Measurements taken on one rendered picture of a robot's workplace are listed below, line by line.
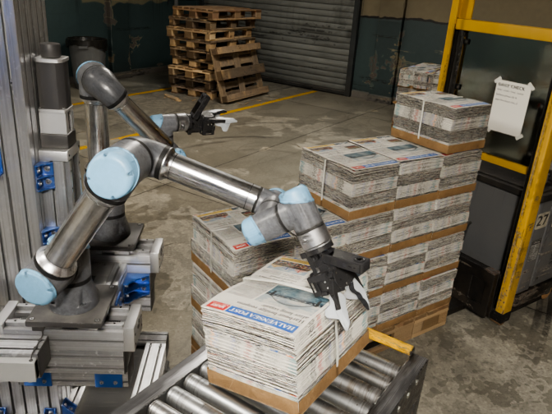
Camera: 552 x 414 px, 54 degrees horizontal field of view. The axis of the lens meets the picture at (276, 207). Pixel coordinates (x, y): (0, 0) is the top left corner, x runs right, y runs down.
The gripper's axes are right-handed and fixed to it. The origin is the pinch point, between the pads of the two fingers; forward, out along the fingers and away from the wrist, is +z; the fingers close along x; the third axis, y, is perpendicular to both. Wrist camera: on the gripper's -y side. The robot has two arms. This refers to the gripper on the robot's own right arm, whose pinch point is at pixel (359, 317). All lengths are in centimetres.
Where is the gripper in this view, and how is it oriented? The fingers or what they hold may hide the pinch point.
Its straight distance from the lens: 137.5
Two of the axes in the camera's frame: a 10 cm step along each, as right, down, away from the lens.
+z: 4.3, 9.0, 0.4
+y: -7.0, 3.0, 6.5
